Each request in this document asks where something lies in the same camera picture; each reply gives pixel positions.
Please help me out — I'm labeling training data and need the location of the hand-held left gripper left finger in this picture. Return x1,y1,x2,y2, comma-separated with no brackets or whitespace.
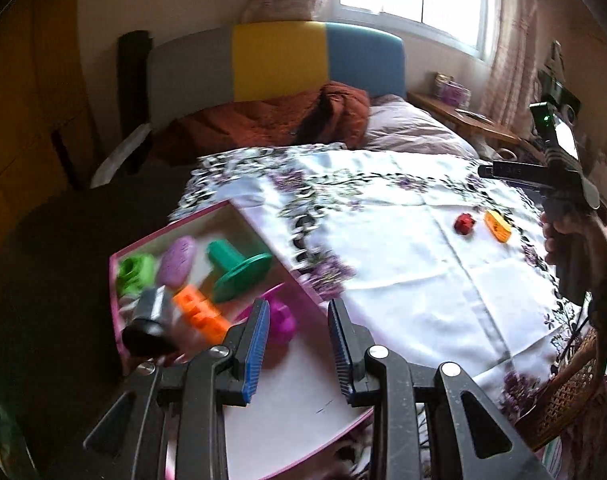
84,297,272,480

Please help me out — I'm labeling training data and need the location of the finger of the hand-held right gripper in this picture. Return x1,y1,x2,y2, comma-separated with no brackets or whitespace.
477,161,551,186

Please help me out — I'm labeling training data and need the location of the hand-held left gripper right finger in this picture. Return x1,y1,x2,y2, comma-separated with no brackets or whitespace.
327,297,554,480

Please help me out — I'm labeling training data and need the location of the magenta hat-shaped toy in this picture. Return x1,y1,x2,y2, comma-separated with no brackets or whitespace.
234,282,299,346

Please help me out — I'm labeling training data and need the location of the pink-rimmed white box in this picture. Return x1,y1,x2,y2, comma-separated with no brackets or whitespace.
108,199,374,480

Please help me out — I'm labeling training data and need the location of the yellow orange plastic toy piece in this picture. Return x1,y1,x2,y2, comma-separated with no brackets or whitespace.
484,209,514,244

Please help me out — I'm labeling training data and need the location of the orange cube block toy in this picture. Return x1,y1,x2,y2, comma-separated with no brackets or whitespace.
172,285,232,346

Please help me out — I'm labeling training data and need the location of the teal green plastic toy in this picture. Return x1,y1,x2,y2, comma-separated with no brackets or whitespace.
206,240,274,303

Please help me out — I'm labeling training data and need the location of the grey and black cylinder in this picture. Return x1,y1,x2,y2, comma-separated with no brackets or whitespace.
121,285,182,358

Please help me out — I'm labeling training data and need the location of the pale purple oval toy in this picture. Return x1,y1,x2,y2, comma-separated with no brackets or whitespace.
156,236,200,291

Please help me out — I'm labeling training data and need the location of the person's right hand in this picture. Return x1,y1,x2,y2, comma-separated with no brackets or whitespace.
540,209,607,267

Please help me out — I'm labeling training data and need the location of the wooden desk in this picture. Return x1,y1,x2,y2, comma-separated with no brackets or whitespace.
407,91,539,153

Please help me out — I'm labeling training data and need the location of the purple box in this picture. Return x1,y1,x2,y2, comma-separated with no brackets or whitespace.
433,72,471,106

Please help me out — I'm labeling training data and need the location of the grey-beige pillow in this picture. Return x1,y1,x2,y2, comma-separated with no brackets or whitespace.
363,94,477,158

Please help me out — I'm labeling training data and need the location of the embroidered white tablecloth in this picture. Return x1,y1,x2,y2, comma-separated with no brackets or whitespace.
171,142,597,461

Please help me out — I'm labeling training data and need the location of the wicker chair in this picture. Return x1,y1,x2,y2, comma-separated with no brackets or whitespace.
513,327,607,453

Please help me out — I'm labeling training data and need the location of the rust brown quilt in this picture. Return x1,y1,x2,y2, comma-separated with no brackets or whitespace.
151,82,371,166

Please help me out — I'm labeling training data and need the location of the grey yellow blue headboard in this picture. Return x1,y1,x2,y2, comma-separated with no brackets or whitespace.
148,21,407,126

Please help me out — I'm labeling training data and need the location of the black rolled mat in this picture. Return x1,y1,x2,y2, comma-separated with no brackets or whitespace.
118,30,152,176

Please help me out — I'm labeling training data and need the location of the wooden wardrobe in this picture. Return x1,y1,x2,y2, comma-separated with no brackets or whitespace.
0,0,99,281

